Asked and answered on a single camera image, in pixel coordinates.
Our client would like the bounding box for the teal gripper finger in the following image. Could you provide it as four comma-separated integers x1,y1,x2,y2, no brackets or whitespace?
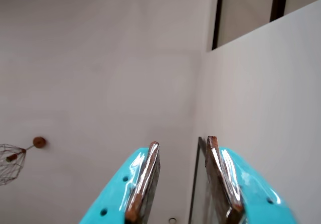
79,141,161,224
205,135,299,224

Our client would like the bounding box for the large dark framed picture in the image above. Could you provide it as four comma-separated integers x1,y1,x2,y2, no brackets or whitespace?
188,136,210,224

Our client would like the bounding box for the wire cage pendant lamp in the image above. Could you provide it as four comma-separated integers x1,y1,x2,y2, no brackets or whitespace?
0,136,47,186

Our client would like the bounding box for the dark partition frame bar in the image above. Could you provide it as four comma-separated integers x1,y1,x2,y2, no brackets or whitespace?
212,0,225,50
269,0,289,23

